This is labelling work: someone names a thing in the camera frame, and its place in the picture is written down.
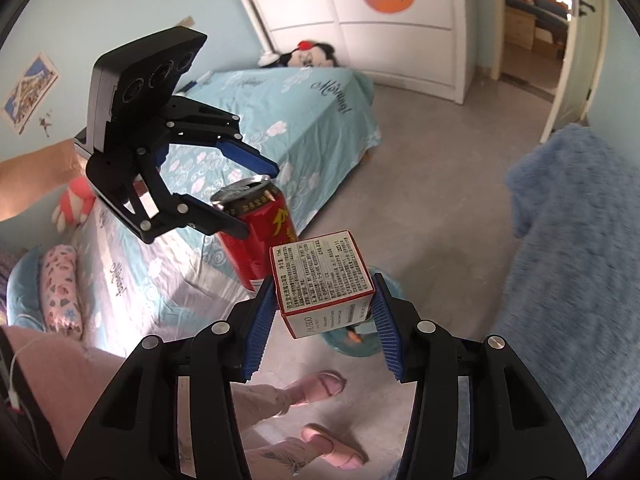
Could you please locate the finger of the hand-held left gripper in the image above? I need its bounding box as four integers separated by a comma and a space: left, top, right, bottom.
135, 152, 251, 241
152, 94, 280, 178

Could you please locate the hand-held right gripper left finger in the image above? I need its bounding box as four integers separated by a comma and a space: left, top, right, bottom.
60, 275, 276, 480

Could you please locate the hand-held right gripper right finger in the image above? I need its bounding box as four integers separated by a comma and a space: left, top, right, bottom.
371, 272, 588, 480

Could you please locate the red drink can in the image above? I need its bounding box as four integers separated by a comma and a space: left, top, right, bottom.
210, 176, 300, 292

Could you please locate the small white cardboard box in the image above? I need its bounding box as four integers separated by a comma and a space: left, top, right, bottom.
270, 230, 376, 338

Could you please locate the person's left forearm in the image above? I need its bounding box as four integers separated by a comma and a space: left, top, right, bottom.
0, 139, 93, 222

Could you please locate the bed with teal sheet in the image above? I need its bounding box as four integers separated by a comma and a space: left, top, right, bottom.
0, 67, 381, 356

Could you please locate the person's leg in patterned pants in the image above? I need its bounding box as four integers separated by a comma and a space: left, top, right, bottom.
247, 437, 313, 478
232, 382, 306, 441

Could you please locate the pink sandal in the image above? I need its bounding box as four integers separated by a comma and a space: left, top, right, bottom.
300, 424, 366, 471
287, 370, 347, 406

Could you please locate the pink and white plush toy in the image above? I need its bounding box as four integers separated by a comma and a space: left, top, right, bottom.
51, 177, 96, 233

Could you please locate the mouse plush toy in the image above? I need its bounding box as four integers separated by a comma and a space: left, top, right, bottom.
258, 40, 346, 70

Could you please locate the pink patterned pillow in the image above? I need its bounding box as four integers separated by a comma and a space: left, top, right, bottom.
39, 245, 83, 338

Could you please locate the white wardrobe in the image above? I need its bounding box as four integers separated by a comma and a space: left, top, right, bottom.
232, 0, 476, 106

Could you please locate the blue pillow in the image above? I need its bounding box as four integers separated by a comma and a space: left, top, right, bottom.
7, 247, 46, 331

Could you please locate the cream door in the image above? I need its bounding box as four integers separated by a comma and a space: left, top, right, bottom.
540, 0, 608, 143

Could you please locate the wooden cabinet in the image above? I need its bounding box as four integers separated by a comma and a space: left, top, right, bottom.
504, 5, 540, 52

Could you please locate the blue covered bed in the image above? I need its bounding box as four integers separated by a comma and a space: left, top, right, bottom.
505, 0, 571, 28

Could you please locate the colourful wall picture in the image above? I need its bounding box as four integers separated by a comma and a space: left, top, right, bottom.
4, 51, 60, 135

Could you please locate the thin white cable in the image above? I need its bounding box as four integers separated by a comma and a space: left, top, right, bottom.
0, 337, 41, 413

